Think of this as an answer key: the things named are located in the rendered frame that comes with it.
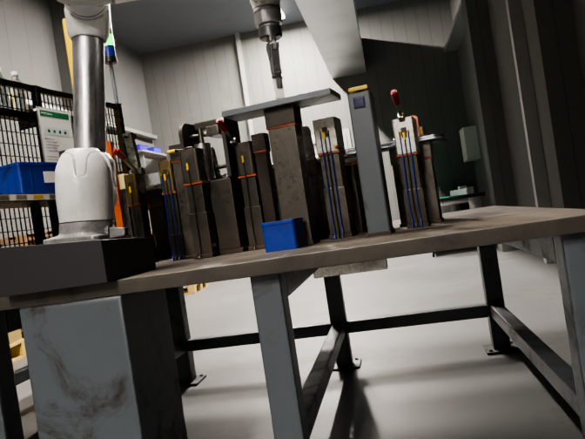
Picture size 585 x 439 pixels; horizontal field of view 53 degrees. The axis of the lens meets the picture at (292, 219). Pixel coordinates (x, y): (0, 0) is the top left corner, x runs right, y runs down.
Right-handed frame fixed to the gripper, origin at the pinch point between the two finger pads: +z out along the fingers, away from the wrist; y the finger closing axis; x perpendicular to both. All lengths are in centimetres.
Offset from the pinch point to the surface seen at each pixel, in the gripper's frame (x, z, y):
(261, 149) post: 7.5, 17.2, 13.3
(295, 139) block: -2.2, 17.9, -5.6
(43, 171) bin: 92, 9, 53
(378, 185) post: -23.8, 36.3, -15.6
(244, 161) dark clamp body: 14.0, 20.3, 15.3
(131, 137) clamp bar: 55, 2, 43
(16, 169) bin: 99, 8, 44
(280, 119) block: 1.4, 10.9, -4.4
